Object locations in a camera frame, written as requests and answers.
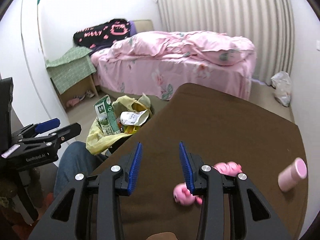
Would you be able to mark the white plastic bag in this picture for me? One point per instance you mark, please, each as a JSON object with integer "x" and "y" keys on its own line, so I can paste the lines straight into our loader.
{"x": 282, "y": 87}

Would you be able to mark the white bear print paper cup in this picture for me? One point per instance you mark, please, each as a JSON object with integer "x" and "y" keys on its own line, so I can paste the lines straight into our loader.
{"x": 132, "y": 117}

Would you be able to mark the pink toy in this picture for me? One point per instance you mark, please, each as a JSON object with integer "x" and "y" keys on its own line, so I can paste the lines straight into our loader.
{"x": 185, "y": 195}

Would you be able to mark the black Hello Kitty pillow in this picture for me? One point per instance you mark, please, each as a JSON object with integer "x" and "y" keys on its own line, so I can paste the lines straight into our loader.
{"x": 95, "y": 33}

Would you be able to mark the white wall socket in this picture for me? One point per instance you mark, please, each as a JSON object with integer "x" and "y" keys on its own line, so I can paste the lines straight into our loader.
{"x": 317, "y": 45}

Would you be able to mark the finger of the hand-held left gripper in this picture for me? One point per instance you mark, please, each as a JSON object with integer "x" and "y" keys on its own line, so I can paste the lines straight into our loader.
{"x": 47, "y": 125}
{"x": 70, "y": 130}

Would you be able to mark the green checked cloth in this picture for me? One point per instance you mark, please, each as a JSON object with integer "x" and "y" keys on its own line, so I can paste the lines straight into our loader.
{"x": 70, "y": 70}

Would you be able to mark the bed with pink floral sheet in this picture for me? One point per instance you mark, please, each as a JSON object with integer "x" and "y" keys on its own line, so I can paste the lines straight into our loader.
{"x": 150, "y": 72}

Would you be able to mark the pink floral duvet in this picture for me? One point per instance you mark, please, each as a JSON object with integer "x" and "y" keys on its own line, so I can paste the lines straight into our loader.
{"x": 175, "y": 45}

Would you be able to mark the pink bottle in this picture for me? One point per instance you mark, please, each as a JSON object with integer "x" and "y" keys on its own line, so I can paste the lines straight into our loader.
{"x": 291, "y": 175}

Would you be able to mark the green white milk carton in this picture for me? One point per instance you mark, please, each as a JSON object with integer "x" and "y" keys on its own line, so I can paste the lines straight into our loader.
{"x": 105, "y": 115}

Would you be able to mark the pink slipper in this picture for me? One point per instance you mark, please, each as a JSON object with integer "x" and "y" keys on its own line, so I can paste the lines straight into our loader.
{"x": 73, "y": 102}

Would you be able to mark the wooden bedside table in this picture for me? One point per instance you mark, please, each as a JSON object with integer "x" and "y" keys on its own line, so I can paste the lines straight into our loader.
{"x": 75, "y": 90}

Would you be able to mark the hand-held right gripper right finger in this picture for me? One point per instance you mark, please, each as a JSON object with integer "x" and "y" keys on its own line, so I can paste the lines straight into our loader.
{"x": 185, "y": 167}

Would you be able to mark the yellow plastic bag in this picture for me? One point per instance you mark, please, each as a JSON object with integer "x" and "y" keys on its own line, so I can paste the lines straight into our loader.
{"x": 100, "y": 140}

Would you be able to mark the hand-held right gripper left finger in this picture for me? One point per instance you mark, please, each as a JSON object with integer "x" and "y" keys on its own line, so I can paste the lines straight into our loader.
{"x": 136, "y": 167}

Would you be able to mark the white pleated curtain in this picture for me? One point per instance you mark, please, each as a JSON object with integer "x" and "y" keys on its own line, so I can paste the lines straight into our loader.
{"x": 225, "y": 10}

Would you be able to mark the beige headboard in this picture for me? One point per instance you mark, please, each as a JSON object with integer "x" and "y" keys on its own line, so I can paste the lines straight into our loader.
{"x": 143, "y": 26}

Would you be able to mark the white shoe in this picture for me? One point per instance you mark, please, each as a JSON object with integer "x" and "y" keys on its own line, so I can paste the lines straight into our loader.
{"x": 90, "y": 94}

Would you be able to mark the purple pillow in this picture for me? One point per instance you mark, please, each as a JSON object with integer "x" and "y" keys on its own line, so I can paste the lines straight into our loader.
{"x": 133, "y": 28}

